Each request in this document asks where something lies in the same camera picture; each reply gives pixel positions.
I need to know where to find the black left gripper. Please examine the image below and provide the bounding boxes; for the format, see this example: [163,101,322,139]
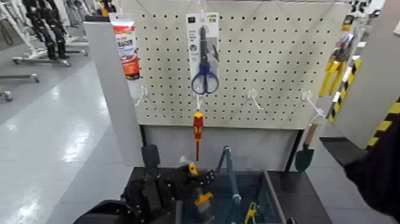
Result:
[121,166,217,224]

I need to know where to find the yellow paint brush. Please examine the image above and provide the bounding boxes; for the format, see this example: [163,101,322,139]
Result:
[179,155,215,223]

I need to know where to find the blue gray crate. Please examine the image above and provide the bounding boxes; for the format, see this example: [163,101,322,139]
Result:
[175,169,288,224]

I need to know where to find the red yellow screwdriver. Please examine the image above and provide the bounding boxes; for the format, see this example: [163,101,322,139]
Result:
[192,111,205,162]

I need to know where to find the small yellow tool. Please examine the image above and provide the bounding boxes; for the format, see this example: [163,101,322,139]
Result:
[244,201,258,224]

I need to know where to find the gray lower back panel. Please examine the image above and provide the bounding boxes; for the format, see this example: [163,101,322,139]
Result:
[143,125,300,172]

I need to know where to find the white pegboard hook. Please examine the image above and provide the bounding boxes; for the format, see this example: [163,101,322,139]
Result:
[135,85,149,108]
[301,90,326,118]
[193,89,204,113]
[247,88,264,111]

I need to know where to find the gray side panel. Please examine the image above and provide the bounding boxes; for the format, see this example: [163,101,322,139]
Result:
[84,21,148,168]

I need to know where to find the blue scissors in package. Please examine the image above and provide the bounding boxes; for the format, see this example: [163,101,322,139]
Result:
[186,12,220,95]

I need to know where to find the white pegboard panel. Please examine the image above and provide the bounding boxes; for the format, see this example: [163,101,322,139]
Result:
[123,0,352,130]

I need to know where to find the red white sealant tube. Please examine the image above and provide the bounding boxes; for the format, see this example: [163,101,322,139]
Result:
[109,13,143,81]

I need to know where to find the yellow pliers in package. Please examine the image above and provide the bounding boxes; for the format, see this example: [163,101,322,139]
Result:
[318,14,357,98]

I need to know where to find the gray panel striped edge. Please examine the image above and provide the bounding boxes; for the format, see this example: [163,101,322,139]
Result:
[332,0,400,150]

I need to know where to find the gray wheeled base leg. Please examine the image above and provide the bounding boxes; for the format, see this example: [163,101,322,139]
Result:
[0,73,40,84]

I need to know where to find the black humanoid robot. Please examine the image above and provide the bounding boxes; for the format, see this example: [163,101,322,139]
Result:
[21,0,71,60]

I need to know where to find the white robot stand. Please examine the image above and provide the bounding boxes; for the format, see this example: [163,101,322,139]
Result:
[0,0,73,67]

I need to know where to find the blue crate handle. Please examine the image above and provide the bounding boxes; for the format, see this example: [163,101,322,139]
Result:
[215,145,243,224]

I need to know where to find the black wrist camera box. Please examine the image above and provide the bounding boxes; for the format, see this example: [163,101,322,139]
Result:
[140,144,161,180]

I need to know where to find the green trowel wooden handle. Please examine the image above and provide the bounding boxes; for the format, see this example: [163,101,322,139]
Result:
[293,121,320,173]

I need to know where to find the black flat base plate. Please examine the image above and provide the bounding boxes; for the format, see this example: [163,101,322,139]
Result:
[320,136,370,167]

